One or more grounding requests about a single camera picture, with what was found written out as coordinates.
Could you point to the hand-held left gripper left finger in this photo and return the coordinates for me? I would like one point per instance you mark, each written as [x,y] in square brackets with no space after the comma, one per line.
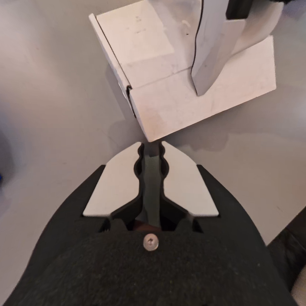
[112,188]

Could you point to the white cardboard box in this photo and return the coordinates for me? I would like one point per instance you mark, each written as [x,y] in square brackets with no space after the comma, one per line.
[167,107]

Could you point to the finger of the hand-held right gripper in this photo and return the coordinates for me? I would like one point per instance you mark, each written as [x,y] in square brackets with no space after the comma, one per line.
[181,35]
[212,47]

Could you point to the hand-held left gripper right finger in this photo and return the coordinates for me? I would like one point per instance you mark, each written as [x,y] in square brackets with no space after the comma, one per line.
[188,188]

